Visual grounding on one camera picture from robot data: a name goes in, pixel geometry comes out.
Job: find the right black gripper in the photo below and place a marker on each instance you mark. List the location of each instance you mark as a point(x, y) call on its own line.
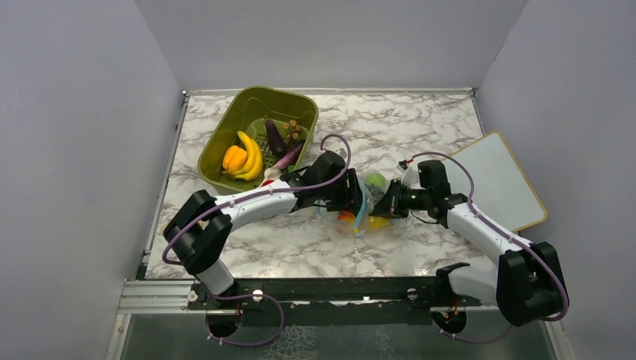
point(390, 204)

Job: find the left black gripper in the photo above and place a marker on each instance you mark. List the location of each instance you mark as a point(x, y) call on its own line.
point(351, 196)

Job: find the orange fake peach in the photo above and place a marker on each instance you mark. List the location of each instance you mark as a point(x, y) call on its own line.
point(347, 217)

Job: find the dark fake grape bunch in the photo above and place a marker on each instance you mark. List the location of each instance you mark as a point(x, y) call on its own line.
point(376, 193)

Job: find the green fake lime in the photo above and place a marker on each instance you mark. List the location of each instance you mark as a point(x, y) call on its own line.
point(375, 179)

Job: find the clear zip top bag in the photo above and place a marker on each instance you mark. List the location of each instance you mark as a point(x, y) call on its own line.
point(362, 216)

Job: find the dark fake eggplant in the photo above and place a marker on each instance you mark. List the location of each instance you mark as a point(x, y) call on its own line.
point(276, 142)

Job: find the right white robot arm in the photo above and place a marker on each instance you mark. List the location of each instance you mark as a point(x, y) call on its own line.
point(527, 283)

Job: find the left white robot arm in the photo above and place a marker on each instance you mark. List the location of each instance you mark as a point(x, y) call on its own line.
point(199, 231)

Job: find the purple fake eggplant in bin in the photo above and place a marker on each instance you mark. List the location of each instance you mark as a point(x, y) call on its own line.
point(290, 157)

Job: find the white red fake radish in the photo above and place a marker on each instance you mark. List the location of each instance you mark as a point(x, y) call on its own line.
point(270, 174)

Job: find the brown fake nut cluster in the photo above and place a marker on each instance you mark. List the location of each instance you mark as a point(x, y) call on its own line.
point(292, 131)

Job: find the yellow fake banana bunch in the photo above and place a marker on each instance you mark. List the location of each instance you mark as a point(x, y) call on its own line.
point(254, 165)

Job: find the orange fake bell pepper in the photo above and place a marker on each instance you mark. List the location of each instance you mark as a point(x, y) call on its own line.
point(234, 158)

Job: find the white board with yellow rim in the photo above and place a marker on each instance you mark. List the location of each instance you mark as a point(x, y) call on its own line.
point(501, 188)

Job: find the olive green plastic bin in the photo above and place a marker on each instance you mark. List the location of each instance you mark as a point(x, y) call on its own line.
point(261, 127)

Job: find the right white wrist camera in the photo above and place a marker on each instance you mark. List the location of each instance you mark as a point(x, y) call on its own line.
point(408, 175)

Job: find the black mounting rail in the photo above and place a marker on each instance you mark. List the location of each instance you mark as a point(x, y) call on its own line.
point(344, 301)

